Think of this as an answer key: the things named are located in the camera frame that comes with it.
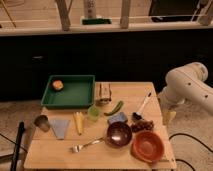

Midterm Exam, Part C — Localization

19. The light green cup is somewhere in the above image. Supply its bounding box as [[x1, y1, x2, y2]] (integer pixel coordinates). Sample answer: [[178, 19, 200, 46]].
[[87, 105, 100, 121]]

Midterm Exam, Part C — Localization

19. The green white brush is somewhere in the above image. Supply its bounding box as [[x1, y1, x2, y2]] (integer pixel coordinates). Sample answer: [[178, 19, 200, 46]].
[[82, 0, 111, 25]]

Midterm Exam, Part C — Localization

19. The dark grape bunch toy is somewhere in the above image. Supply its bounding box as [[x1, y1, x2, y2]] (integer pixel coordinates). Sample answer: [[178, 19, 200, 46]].
[[131, 120, 154, 133]]

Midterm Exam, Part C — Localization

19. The dark purple bowl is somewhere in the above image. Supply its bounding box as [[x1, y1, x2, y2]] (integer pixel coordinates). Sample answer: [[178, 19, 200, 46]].
[[106, 122, 132, 148]]

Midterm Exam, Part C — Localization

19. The blue sponge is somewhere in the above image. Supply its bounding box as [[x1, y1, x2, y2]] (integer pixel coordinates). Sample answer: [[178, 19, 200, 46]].
[[108, 112, 128, 124]]

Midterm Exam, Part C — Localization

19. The black floor cable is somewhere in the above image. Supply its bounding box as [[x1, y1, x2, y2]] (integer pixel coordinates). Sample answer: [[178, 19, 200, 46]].
[[168, 132, 213, 171]]

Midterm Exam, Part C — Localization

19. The green pepper toy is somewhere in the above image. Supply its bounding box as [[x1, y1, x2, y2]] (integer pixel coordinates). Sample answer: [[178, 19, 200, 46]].
[[104, 101, 124, 116]]

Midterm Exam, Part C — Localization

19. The orange bread roll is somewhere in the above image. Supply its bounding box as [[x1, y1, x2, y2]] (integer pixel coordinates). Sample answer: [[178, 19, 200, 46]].
[[52, 80, 64, 91]]

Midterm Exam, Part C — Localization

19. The white handled brush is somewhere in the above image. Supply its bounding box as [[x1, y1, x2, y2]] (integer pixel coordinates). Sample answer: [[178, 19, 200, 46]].
[[132, 93, 152, 121]]

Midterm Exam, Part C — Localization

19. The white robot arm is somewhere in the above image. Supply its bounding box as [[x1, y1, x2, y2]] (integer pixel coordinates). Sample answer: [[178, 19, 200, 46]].
[[158, 62, 213, 125]]

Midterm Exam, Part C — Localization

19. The green plastic tray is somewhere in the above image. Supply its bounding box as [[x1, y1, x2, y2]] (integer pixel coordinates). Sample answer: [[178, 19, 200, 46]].
[[41, 75, 95, 109]]

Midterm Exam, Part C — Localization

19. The blue grey cloth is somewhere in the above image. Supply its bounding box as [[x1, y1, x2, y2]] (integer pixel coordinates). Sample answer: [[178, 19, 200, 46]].
[[50, 119, 69, 140]]

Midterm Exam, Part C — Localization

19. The small metal cup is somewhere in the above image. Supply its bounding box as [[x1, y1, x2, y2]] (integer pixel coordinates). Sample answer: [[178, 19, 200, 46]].
[[34, 115, 50, 132]]

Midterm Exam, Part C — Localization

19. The silver metal fork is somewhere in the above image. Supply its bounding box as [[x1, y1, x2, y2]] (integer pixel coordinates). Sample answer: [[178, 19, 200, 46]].
[[70, 137, 104, 153]]

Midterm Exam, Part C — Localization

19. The black pole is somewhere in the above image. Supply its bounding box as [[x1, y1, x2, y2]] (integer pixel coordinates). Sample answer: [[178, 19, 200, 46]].
[[10, 122, 25, 171]]

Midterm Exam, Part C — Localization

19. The wooden toast rack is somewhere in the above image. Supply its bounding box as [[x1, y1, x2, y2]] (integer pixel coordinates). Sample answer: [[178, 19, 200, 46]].
[[96, 82, 112, 105]]

